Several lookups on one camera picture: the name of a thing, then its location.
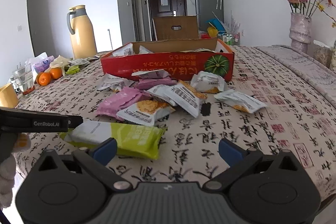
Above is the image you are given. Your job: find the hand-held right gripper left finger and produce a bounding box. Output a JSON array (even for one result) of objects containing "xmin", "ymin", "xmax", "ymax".
[{"xmin": 37, "ymin": 138, "xmax": 133, "ymax": 191}]

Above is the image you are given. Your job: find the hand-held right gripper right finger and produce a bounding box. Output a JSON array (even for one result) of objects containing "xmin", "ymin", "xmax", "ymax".
[{"xmin": 204, "ymin": 138, "xmax": 300, "ymax": 191}]

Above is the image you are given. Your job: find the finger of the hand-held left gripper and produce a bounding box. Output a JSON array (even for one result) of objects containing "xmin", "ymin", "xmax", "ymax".
[{"xmin": 69, "ymin": 116, "xmax": 84, "ymax": 127}]

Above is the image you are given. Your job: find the green white snack packet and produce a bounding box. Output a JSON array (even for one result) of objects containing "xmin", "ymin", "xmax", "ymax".
[{"xmin": 60, "ymin": 120, "xmax": 168, "ymax": 160}]

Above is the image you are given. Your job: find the red cardboard box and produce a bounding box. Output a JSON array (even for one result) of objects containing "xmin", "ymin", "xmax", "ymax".
[{"xmin": 100, "ymin": 16, "xmax": 235, "ymax": 82}]

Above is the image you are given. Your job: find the person's left hand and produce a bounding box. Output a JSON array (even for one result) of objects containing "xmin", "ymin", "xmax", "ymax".
[{"xmin": 0, "ymin": 155, "xmax": 17, "ymax": 210}]

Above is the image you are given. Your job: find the yellow cup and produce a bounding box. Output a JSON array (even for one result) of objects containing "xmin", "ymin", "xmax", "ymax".
[{"xmin": 0, "ymin": 83, "xmax": 19, "ymax": 108}]

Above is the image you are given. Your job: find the orange fruit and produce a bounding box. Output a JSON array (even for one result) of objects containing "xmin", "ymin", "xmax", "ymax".
[
  {"xmin": 49, "ymin": 67, "xmax": 63, "ymax": 80},
  {"xmin": 36, "ymin": 72, "xmax": 51, "ymax": 86}
]

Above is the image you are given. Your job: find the clear drinking glass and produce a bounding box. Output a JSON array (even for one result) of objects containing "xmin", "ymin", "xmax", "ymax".
[{"xmin": 12, "ymin": 63, "xmax": 35, "ymax": 95}]

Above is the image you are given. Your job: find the purple tissue pack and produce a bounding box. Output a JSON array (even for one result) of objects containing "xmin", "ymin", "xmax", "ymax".
[{"xmin": 33, "ymin": 56, "xmax": 55, "ymax": 73}]

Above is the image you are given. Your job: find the cream plastic bag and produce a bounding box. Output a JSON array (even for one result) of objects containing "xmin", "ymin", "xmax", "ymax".
[{"xmin": 49, "ymin": 55, "xmax": 71, "ymax": 75}]

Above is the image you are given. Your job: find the white tissue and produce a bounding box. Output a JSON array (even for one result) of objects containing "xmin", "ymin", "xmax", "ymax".
[{"xmin": 25, "ymin": 52, "xmax": 48, "ymax": 67}]

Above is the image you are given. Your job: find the yellow thermos jug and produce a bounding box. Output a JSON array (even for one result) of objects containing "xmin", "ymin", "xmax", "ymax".
[{"xmin": 66, "ymin": 5, "xmax": 98, "ymax": 60}]

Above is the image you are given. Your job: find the silver pink snack packet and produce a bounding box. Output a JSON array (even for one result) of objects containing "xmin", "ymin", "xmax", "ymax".
[{"xmin": 131, "ymin": 69, "xmax": 171, "ymax": 80}]

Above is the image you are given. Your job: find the grey patterned cloth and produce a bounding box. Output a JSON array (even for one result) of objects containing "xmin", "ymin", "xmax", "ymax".
[{"xmin": 256, "ymin": 44, "xmax": 336, "ymax": 98}]

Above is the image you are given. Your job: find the side room door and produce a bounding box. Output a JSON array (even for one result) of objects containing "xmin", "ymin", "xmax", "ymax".
[{"xmin": 130, "ymin": 0, "xmax": 146, "ymax": 42}]

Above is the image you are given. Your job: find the white dried grass bunch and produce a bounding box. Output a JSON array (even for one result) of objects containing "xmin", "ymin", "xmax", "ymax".
[{"xmin": 224, "ymin": 11, "xmax": 240, "ymax": 34}]

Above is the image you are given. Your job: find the clear jar of nuts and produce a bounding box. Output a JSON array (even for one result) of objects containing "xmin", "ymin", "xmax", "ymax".
[{"xmin": 313, "ymin": 40, "xmax": 334, "ymax": 67}]

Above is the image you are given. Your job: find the pink textured vase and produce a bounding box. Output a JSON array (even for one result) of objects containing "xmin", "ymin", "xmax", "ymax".
[{"xmin": 289, "ymin": 12, "xmax": 312, "ymax": 53}]

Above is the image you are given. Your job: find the grey refrigerator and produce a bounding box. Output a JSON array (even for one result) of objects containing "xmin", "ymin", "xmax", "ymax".
[{"xmin": 194, "ymin": 0, "xmax": 224, "ymax": 30}]

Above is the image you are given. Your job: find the wire rack with bottles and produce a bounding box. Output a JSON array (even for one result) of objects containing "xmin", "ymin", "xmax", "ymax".
[{"xmin": 217, "ymin": 32, "xmax": 240, "ymax": 46}]

